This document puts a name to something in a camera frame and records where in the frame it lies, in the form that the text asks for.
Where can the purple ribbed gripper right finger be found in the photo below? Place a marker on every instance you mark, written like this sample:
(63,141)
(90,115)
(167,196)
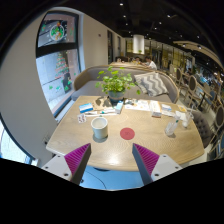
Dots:
(146,161)

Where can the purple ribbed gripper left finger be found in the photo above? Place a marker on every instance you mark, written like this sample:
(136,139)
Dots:
(77,161)

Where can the clear plastic water bottle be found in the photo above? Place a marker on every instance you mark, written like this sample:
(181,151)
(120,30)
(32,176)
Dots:
(170,128)

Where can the round red coaster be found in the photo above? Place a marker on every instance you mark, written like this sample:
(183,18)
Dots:
(127,133)

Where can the white ceramic cup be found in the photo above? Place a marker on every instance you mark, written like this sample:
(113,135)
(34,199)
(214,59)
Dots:
(100,127)

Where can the blue white tissue box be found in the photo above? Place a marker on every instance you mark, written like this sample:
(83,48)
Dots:
(86,107)

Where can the small white blue box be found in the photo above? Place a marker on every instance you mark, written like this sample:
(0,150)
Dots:
(166,107)

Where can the white paper menu sheet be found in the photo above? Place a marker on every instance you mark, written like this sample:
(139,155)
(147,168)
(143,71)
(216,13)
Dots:
(143,105)

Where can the light blue small packet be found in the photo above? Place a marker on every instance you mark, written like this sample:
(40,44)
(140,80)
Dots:
(119,107)

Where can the clear drinking glass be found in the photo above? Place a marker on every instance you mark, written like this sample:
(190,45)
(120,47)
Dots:
(187,119)

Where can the grey tufted chair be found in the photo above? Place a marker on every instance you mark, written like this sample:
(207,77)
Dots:
(202,127)

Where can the grey chevron pillow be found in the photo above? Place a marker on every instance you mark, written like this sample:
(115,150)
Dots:
(151,84)

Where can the green potted plant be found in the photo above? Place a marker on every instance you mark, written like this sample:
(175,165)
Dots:
(114,82)

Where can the grey curved sofa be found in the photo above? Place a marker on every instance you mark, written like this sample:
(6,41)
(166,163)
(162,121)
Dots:
(84,84)

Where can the wooden round-back chair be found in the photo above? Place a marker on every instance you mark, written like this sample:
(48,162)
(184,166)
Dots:
(190,93)

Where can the seated person white shirt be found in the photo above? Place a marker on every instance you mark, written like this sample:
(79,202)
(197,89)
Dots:
(149,63)

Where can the decorated glass window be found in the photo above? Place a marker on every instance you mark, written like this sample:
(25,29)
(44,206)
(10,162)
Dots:
(57,57)

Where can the white ceiling column lamp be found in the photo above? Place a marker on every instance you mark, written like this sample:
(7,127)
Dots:
(138,44)

